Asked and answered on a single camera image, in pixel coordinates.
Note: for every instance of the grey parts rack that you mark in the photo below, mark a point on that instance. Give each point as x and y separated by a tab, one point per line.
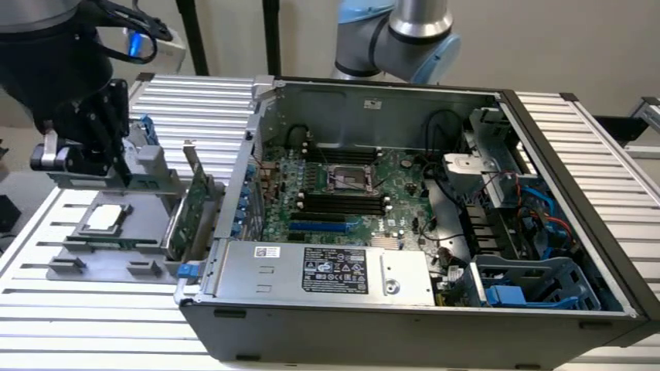
144	216

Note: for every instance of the blue case latch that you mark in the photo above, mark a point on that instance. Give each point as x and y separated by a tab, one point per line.
187	269

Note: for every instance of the blue hard disk bracket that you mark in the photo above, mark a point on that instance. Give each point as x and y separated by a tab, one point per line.
148	129

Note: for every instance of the green graphics card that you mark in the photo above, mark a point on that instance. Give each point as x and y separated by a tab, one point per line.
193	216

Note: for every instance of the silver power supply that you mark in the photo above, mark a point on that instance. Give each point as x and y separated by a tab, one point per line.
288	278

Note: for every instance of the silver metal drive cage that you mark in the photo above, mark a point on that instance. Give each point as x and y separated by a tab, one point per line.
464	166

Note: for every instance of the long black expansion slot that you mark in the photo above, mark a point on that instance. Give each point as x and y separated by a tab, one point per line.
319	218

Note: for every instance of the blue card clip strip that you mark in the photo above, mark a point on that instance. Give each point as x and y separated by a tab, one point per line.
241	216

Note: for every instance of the black fan shroud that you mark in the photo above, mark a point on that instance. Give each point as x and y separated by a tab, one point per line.
484	232

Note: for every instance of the blue expansion slot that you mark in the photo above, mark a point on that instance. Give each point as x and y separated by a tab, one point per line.
316	227

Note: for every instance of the black box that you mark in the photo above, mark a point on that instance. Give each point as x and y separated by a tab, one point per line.
7	212

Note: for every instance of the green motherboard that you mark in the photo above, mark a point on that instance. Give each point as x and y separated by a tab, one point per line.
401	201

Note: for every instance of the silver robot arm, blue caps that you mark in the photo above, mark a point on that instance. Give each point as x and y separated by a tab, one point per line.
360	46

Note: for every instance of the black table corner cap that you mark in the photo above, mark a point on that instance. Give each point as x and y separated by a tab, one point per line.
145	76
569	96

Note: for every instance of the short black expansion slot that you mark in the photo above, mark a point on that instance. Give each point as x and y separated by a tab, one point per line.
296	237

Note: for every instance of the black open PC case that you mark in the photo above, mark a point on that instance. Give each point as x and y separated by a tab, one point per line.
412	336

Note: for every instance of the black flat panel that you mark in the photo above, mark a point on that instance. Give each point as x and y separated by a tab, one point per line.
619	129

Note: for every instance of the silver CPU chip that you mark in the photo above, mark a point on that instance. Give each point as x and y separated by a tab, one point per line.
107	215

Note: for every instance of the silver hard disk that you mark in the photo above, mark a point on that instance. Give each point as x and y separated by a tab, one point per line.
133	136

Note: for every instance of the black stand pole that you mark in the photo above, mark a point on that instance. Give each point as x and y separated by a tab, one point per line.
271	38
195	35

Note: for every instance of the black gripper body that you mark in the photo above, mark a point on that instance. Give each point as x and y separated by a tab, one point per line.
56	69

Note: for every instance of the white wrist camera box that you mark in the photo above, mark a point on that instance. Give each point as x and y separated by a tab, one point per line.
167	50

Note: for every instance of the grey and blue disk bay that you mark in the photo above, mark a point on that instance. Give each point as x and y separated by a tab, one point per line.
536	282

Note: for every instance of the black RAM slot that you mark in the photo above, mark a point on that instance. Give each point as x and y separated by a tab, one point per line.
343	148
343	201
343	156
343	195
343	206
343	212
343	160
343	152

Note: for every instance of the aluminium frame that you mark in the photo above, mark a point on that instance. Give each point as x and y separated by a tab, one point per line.
644	116

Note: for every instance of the CPU socket with metal frame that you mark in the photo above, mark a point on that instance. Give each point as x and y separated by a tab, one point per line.
348	178

